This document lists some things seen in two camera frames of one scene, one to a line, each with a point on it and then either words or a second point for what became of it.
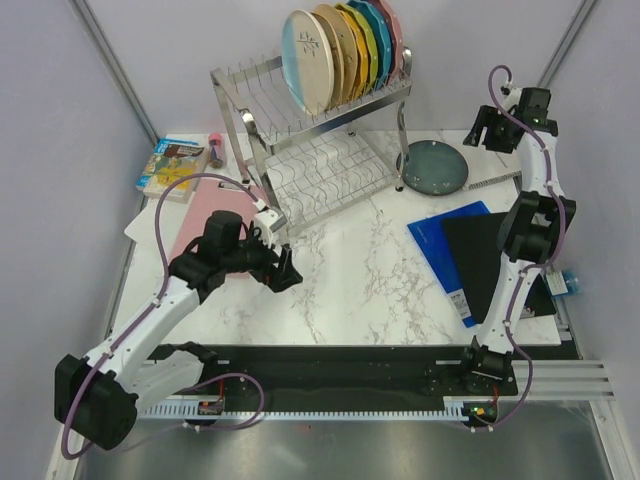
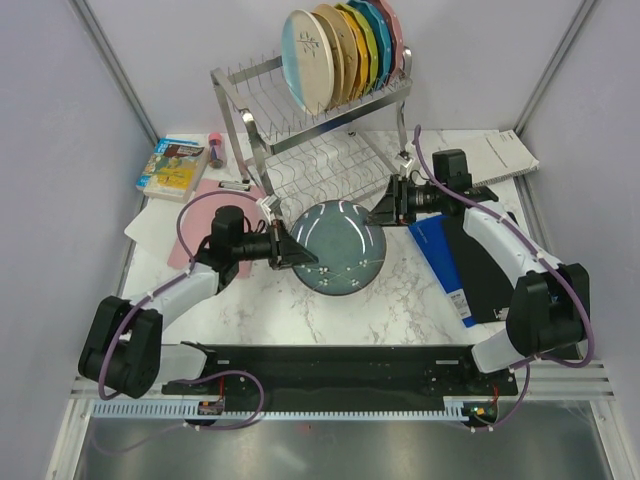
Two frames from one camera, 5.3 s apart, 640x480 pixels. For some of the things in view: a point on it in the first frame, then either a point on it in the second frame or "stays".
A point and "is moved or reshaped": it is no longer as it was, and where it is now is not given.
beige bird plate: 347,42 stays
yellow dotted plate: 362,59 stays
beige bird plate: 337,56 stays
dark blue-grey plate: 434,168 is moved or reshaped
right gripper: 487,117 → 393,207
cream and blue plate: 308,60 stays
